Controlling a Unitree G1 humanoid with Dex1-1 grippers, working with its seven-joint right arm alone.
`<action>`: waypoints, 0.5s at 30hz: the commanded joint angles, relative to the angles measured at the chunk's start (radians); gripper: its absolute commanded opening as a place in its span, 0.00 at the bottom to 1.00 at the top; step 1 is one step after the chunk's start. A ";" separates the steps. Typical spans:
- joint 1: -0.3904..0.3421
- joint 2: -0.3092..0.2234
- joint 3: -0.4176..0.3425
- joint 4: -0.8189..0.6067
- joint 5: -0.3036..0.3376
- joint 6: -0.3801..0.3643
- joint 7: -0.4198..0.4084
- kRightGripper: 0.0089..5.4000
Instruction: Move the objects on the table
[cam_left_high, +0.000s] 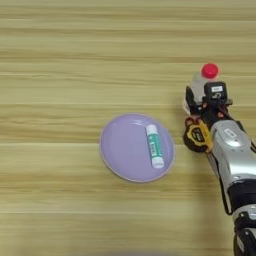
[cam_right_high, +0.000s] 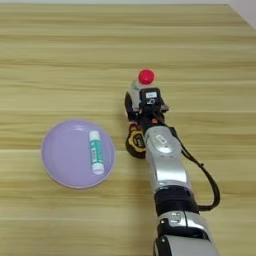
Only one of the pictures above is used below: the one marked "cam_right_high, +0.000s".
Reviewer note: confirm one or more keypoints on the yellow black tape measure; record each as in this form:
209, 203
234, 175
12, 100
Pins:
135, 143

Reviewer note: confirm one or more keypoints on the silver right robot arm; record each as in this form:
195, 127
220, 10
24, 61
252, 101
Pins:
170, 173

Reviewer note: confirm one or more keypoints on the green white glue stick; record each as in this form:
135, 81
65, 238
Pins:
96, 153

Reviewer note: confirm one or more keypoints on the clear bottle red cap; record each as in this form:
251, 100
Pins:
146, 76

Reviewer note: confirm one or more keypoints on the purple round plate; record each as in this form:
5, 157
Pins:
66, 156

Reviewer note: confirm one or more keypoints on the black box white label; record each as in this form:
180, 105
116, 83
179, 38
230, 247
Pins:
150, 96

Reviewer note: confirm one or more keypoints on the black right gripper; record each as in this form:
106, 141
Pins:
150, 116

